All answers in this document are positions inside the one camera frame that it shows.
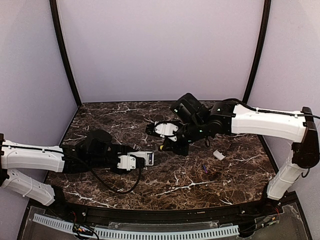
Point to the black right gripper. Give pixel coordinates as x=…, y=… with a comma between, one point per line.
x=172, y=141

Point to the white remote control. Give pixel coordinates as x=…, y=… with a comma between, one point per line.
x=142, y=154

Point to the white battery cover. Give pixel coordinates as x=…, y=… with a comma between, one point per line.
x=218, y=155

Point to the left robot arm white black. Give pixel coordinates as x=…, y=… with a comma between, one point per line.
x=94, y=152

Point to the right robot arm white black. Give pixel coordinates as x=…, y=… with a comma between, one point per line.
x=231, y=116

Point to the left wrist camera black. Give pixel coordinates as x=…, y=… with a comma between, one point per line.
x=129, y=162

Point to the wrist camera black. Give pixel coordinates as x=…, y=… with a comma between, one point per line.
x=129, y=162
x=162, y=129

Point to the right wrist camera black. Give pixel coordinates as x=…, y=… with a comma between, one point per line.
x=162, y=129

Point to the black table front rail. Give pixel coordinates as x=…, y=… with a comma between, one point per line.
x=239, y=213

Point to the white slotted cable duct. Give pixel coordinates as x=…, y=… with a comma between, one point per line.
x=128, y=231

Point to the right black frame post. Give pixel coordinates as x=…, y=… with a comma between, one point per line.
x=259, y=49

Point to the black frame post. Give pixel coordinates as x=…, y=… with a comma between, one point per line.
x=63, y=51
x=259, y=49

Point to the left black frame post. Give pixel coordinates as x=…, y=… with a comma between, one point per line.
x=63, y=51

